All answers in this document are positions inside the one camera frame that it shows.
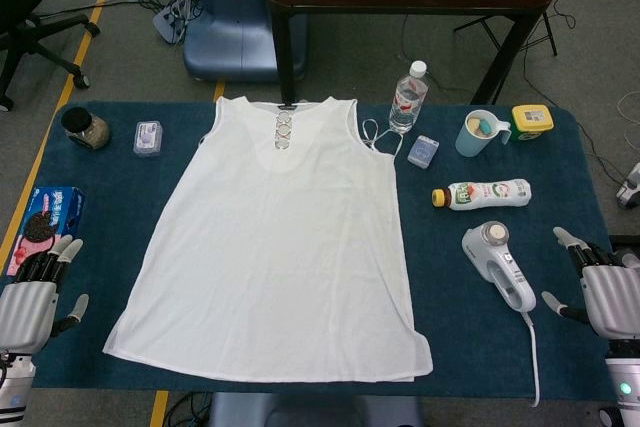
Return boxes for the white handheld steam iron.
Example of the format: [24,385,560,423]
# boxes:
[460,220,537,313]

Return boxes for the white drink bottle yellow cap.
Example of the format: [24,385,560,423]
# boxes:
[431,177,532,210]

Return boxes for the glass jar black lid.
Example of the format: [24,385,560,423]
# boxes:
[60,106,111,150]

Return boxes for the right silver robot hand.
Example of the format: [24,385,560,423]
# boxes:
[541,226,640,343]

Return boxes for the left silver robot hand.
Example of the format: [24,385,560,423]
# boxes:
[0,235,90,354]

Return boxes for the white cord loop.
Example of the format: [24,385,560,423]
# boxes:
[360,118,402,158]

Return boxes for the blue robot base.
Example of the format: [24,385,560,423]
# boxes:
[182,0,307,84]

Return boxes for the grey own robot base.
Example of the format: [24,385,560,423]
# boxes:
[208,393,424,427]

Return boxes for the clear plastic box purple content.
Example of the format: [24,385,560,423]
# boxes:
[132,119,166,158]

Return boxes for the dark blue table cloth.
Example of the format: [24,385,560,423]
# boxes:
[0,100,632,403]

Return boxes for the clear plastic water bottle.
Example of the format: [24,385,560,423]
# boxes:
[388,60,429,135]

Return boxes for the white iron power cable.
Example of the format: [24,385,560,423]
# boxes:
[522,310,543,407]

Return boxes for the black stand legs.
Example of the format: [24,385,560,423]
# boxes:
[453,11,559,57]

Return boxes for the power strip with cables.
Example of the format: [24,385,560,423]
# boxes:
[152,0,201,43]

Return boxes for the light blue mug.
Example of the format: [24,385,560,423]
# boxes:
[454,109,512,157]

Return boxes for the white sleeveless top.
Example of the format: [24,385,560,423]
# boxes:
[102,94,434,384]

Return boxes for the green tub yellow lid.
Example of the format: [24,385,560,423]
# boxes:
[510,104,555,142]

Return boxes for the blue cookie box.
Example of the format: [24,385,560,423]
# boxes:
[5,185,86,278]

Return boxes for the grey device on floor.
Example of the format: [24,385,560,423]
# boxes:
[615,162,640,209]

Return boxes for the blue grey card pack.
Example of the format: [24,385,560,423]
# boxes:
[406,135,441,168]

